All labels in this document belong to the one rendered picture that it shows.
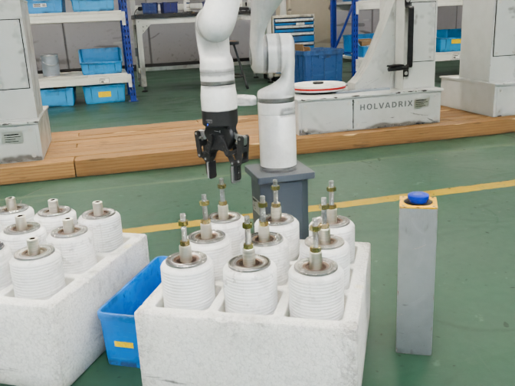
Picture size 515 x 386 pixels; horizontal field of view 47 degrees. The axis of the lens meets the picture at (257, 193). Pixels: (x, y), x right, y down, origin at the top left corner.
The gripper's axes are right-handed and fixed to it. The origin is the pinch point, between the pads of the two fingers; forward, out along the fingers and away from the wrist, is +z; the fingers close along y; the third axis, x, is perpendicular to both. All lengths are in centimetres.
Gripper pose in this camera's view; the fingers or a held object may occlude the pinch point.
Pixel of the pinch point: (223, 174)
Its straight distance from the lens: 126.9
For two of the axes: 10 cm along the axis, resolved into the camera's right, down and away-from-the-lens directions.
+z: 0.4, 9.5, 3.0
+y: 7.7, 1.6, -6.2
